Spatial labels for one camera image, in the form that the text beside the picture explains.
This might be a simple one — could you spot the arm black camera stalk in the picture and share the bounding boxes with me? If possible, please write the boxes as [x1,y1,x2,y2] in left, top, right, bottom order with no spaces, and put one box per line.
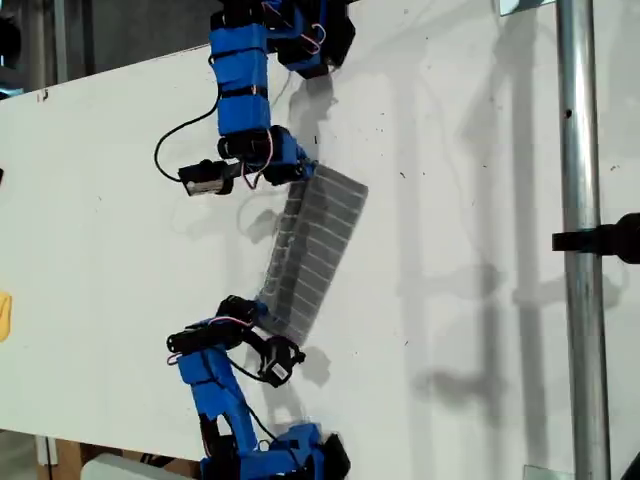
[238,324,269,354]
[222,160,251,182]

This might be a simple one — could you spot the yellow object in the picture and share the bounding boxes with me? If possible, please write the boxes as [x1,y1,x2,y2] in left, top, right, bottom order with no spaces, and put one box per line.
[0,292,14,344]

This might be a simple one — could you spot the grey vertical beam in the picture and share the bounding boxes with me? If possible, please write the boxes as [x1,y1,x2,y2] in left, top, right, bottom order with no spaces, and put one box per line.
[53,0,69,84]

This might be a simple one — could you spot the steel post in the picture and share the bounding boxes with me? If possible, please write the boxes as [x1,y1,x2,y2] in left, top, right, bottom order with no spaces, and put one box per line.
[554,0,614,480]

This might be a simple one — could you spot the arm red white wire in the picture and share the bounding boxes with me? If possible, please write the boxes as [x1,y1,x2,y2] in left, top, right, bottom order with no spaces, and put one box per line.
[167,314,254,366]
[241,130,276,191]

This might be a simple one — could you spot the grey striped towel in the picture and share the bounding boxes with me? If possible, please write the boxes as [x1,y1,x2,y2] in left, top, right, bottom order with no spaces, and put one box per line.
[257,162,371,347]

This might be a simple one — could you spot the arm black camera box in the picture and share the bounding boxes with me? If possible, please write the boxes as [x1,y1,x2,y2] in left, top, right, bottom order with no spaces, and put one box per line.
[178,158,235,198]
[256,335,307,390]

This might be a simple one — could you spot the white box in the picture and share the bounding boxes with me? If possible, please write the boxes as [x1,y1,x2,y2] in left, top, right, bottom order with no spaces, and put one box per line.
[79,452,201,480]

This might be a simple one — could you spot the black post clamp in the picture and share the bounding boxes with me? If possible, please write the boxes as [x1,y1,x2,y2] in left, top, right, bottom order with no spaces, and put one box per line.
[551,212,640,265]

